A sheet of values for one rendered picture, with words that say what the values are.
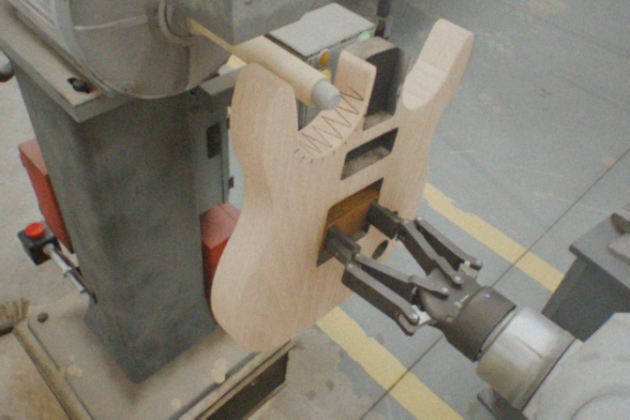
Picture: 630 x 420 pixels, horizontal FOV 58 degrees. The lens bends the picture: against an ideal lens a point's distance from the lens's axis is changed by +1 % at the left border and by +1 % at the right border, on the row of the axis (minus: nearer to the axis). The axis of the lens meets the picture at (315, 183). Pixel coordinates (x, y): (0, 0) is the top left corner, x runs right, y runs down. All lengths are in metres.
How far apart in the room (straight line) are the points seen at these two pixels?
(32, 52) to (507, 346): 0.69
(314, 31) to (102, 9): 0.38
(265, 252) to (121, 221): 0.50
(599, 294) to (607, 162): 1.53
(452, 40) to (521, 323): 0.32
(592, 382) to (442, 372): 1.45
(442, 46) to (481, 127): 2.05
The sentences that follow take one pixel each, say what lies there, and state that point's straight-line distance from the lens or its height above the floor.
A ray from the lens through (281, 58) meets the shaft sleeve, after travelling 0.55.
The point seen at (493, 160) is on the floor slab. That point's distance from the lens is 2.56.
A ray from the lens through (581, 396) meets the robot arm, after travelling 0.40.
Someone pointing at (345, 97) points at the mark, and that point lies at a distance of 0.57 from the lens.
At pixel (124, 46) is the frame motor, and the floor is 1.22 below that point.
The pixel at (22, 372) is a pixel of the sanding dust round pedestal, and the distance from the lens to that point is 1.83.
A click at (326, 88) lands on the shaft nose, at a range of 0.52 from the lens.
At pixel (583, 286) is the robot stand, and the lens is 1.35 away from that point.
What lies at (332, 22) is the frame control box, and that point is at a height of 1.12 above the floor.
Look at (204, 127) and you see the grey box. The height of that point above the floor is 0.89.
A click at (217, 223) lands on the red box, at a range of 1.26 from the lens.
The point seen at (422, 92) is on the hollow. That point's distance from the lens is 0.68.
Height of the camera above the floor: 1.55
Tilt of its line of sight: 44 degrees down
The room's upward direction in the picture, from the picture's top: 7 degrees clockwise
